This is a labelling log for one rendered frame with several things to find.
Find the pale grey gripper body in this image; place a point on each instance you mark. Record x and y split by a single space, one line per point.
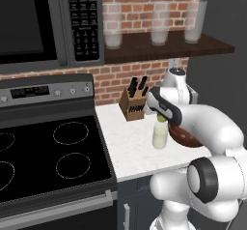
193 94

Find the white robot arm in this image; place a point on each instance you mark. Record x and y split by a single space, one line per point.
212 134

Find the dark grey fridge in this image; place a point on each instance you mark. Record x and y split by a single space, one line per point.
222 79

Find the brown ice bowl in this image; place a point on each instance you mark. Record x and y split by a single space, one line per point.
185 138

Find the glass of lemonade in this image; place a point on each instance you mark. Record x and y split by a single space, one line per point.
159 137

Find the clear empty drinking glass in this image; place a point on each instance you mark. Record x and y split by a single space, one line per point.
113 26
159 22
194 21

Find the wooden knife block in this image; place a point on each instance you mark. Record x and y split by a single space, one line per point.
133 106

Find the dark blue cupboard door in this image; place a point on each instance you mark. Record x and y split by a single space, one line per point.
136 205

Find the silver stove knob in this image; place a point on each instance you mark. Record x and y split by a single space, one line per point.
57 92
4 99

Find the black stove with hob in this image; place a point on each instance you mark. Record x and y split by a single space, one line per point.
48 150

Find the black and grey microwave oven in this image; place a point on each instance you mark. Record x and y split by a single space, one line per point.
29 21

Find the white wall socket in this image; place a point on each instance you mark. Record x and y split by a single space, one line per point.
174 63

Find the dark wooden wall shelf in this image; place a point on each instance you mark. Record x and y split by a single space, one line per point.
154 48

